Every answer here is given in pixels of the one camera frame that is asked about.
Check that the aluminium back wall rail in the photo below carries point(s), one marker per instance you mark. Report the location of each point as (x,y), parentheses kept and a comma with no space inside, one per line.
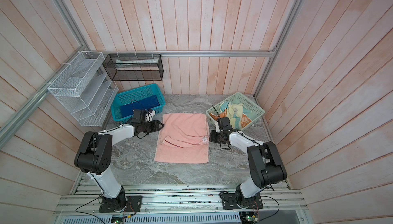
(203,53)

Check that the white wire shelf rack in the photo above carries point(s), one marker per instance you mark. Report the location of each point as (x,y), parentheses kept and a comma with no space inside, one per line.
(85,90)

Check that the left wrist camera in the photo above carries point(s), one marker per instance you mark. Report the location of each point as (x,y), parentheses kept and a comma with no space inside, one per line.
(149,114)

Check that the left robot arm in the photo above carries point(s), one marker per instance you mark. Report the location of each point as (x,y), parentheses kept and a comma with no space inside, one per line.
(94,156)

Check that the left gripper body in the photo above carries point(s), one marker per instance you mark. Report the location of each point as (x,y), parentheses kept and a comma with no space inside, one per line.
(149,127)

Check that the light green plastic basket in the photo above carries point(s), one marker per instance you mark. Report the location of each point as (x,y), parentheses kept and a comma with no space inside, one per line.
(236,99)

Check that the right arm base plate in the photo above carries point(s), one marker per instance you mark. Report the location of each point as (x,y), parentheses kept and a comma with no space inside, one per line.
(234,201)

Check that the teal plastic basket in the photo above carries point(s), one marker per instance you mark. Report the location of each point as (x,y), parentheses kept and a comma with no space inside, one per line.
(143,98)

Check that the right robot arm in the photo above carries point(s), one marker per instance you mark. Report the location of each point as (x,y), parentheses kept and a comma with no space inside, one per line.
(265,166)

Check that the pink towel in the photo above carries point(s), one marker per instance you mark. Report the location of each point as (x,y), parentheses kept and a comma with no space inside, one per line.
(184,139)

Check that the orange patterned towel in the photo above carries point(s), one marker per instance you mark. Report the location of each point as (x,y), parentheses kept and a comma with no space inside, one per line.
(235,121)

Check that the light green towel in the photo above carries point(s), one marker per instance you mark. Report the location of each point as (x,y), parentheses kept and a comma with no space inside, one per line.
(239,109)

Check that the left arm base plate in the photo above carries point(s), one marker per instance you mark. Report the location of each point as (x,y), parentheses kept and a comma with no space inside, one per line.
(130,203)

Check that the black mesh wall basket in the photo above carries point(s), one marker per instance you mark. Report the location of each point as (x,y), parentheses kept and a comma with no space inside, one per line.
(134,67)

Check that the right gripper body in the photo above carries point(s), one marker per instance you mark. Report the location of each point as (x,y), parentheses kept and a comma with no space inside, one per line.
(215,136)

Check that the blue towel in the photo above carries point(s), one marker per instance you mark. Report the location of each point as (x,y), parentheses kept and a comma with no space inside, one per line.
(147,103)

